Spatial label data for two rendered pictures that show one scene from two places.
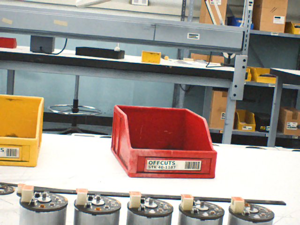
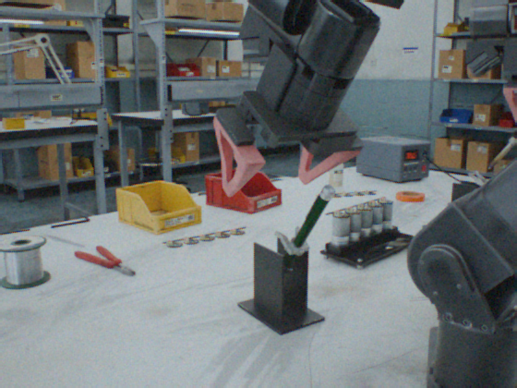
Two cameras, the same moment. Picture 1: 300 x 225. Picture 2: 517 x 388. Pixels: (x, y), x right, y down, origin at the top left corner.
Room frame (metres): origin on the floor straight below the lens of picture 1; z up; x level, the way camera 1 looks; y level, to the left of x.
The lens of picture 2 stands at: (-0.23, 0.55, 1.00)
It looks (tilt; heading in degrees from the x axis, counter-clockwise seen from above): 13 degrees down; 323
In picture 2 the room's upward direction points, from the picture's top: straight up
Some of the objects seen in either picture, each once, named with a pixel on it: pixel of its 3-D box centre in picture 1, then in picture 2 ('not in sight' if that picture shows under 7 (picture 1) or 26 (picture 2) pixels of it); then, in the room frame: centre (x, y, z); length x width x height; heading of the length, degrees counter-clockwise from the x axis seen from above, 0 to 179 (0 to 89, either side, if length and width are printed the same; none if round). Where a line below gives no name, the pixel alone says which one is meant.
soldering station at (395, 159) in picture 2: not in sight; (392, 158); (0.58, -0.48, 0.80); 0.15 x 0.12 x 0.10; 177
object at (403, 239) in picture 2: not in sight; (372, 247); (0.23, -0.01, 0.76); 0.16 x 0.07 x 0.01; 97
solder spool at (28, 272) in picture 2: not in sight; (23, 260); (0.42, 0.44, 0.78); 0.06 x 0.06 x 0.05
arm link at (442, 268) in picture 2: not in sight; (473, 274); (-0.05, 0.21, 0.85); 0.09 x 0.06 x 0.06; 102
